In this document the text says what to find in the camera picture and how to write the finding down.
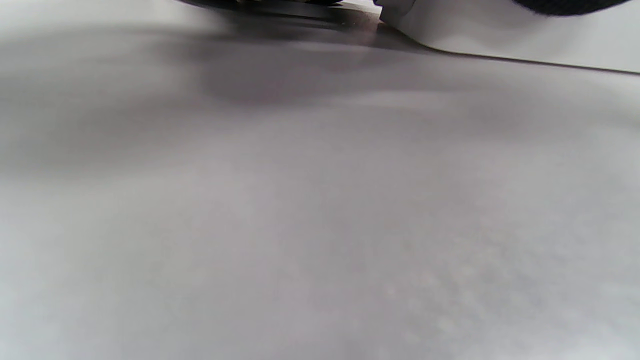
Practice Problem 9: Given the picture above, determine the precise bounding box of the white paper sheet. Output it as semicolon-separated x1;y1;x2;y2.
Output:
374;0;640;74

